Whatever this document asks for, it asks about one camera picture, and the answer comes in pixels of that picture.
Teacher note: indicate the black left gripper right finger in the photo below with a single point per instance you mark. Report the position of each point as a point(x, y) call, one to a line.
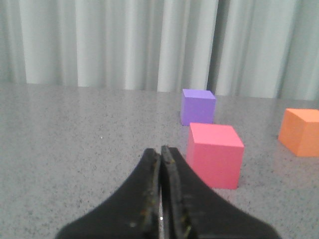
point(192, 210)

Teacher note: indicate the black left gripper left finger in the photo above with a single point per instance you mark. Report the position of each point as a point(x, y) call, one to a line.
point(132, 212)

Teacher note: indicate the orange foam cube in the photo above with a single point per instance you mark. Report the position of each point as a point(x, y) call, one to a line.
point(299, 132)

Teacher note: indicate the pink foam cube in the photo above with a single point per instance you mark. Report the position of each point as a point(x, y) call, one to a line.
point(215, 154)

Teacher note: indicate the purple foam cube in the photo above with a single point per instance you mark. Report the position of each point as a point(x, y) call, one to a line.
point(197, 106)

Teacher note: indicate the grey pleated curtain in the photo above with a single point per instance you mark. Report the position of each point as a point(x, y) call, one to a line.
point(254, 48)

